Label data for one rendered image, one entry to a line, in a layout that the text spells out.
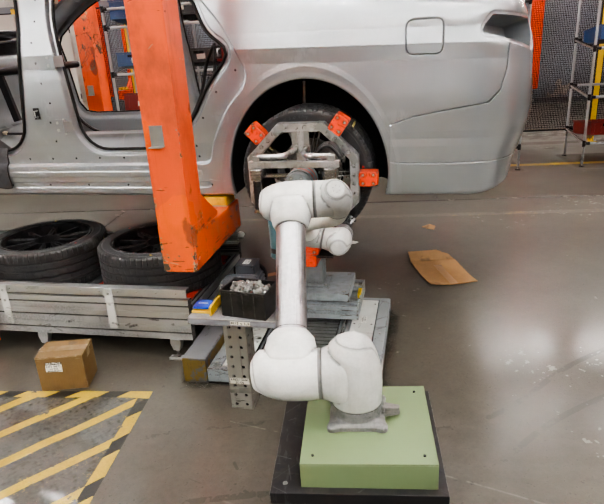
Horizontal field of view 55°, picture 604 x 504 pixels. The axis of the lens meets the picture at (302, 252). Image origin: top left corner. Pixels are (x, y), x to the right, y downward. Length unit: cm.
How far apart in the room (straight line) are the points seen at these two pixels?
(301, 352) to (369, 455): 35
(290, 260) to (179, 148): 86
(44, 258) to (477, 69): 236
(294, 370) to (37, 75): 230
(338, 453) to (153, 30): 172
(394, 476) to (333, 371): 33
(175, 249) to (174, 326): 46
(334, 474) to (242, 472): 64
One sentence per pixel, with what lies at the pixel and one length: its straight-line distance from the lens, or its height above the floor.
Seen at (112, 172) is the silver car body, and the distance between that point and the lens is 329.
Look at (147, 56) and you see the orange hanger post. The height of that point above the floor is 146.
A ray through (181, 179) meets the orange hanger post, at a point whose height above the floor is 95.
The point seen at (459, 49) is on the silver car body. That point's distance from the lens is 279.
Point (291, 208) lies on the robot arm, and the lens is 195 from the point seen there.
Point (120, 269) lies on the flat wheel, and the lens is 307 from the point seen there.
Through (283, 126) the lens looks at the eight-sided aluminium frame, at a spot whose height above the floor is 111.
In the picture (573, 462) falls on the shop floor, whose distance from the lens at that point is 243.
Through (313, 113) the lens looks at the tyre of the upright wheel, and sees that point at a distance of 282.
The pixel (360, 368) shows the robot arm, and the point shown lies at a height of 59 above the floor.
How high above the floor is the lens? 150
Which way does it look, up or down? 21 degrees down
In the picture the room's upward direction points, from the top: 3 degrees counter-clockwise
